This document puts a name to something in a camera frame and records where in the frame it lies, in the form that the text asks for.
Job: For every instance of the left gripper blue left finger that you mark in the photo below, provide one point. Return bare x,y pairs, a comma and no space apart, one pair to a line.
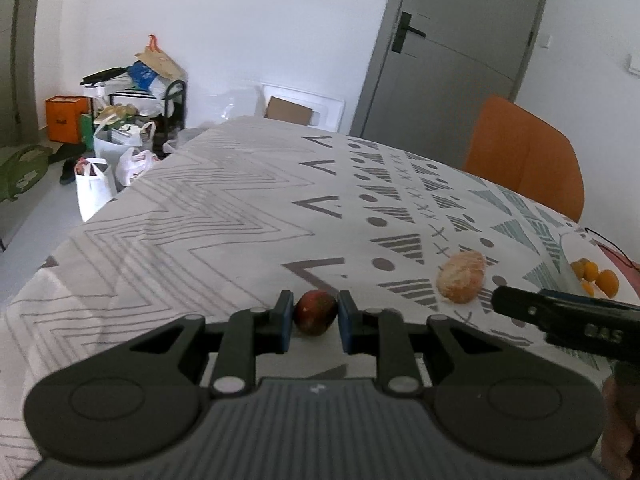
245,336

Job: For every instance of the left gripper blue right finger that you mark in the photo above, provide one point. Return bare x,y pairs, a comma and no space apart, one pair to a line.
383,334

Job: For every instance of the orange tangerine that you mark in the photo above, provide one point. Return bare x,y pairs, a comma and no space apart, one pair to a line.
608,283

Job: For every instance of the dark red apple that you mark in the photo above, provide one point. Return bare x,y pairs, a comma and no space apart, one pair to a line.
315,312

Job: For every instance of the large orange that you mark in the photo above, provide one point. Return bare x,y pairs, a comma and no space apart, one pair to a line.
591,271

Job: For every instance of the small orange kumquat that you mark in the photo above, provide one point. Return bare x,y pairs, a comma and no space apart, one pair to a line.
578,268

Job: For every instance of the person's right hand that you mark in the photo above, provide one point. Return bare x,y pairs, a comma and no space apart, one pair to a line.
617,437

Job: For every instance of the orange red cartoon tablecloth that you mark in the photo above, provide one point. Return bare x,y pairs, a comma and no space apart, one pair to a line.
629,268

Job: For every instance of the white round plate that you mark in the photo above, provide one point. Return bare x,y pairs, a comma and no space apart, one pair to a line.
576,247

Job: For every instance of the white patterned tablecloth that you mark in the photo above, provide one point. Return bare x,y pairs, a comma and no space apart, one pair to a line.
252,207

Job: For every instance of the white plastic bag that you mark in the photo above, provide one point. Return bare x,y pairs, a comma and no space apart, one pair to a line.
132,164

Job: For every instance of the orange chair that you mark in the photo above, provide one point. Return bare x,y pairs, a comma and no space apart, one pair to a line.
519,151

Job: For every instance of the white paper bag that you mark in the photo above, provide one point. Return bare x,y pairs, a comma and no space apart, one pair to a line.
95,185

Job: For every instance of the brown cardboard box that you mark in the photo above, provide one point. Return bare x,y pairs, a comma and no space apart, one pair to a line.
286,111

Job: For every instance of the white foam board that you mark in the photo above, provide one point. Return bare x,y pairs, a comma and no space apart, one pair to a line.
327,113

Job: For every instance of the black metal rack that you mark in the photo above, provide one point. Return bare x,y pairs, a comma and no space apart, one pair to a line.
173,118

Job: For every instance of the green bag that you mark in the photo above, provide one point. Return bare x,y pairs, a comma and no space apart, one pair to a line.
23,169

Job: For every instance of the blue package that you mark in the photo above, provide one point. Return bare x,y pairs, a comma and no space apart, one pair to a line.
141,75

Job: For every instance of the orange storage box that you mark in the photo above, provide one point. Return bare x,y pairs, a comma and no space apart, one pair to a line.
63,118

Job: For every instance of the brown paper bag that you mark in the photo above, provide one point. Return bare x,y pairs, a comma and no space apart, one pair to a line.
159,61

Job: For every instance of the grey door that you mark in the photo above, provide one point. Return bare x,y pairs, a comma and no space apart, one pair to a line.
427,98

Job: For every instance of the white light switch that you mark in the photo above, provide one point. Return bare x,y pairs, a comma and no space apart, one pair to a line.
634,65

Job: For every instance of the black door handle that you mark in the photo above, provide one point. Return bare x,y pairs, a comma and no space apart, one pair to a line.
403,29

